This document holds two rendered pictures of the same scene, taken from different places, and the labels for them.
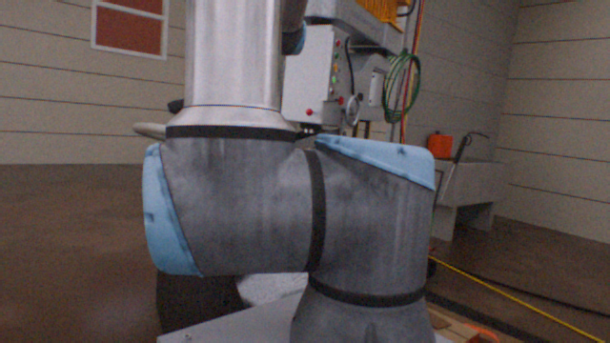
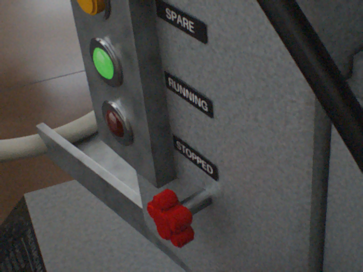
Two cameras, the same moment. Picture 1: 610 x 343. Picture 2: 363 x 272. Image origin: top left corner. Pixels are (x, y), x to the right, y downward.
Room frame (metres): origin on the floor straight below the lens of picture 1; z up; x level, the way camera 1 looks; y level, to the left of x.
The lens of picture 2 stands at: (1.97, -0.43, 1.60)
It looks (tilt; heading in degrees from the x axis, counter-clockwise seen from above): 39 degrees down; 118
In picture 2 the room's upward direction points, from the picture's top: 7 degrees counter-clockwise
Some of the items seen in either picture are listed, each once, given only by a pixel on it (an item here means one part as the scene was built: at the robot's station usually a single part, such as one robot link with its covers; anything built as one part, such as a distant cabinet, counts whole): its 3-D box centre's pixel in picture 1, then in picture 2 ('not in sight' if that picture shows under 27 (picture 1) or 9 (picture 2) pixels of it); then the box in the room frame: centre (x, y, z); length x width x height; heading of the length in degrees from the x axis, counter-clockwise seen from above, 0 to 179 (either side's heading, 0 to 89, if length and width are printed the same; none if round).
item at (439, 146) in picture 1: (442, 145); not in sight; (4.80, -1.68, 1.00); 0.50 x 0.22 x 0.33; 131
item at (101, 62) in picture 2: not in sight; (106, 61); (1.76, -0.11, 1.36); 0.02 x 0.01 x 0.02; 151
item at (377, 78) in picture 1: (366, 90); not in sight; (2.46, -0.35, 1.39); 0.19 x 0.19 x 0.20
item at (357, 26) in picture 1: (352, 30); not in sight; (2.19, -0.20, 1.66); 0.96 x 0.25 x 0.17; 151
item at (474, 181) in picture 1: (456, 194); not in sight; (4.72, -1.91, 0.43); 1.30 x 0.62 x 0.86; 131
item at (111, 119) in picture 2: not in sight; (118, 122); (1.76, -0.11, 1.31); 0.02 x 0.01 x 0.02; 151
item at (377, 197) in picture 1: (363, 205); not in sight; (0.50, -0.09, 1.10); 0.17 x 0.15 x 0.18; 103
